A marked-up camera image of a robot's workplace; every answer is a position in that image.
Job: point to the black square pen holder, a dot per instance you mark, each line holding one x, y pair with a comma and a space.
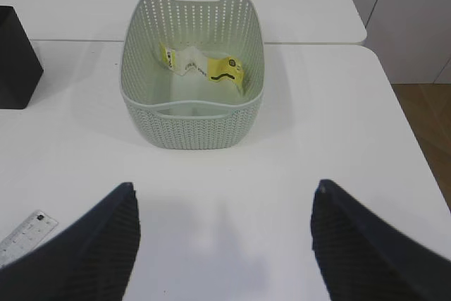
20, 69

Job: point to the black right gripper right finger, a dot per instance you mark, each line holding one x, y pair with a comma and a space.
361, 257

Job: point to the green woven plastic basket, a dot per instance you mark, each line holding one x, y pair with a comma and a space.
190, 112

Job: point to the yellow white waste paper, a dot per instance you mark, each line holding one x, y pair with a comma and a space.
183, 61

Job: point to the clear plastic ruler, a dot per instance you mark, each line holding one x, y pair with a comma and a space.
26, 237

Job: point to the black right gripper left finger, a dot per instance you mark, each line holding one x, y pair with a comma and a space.
90, 260

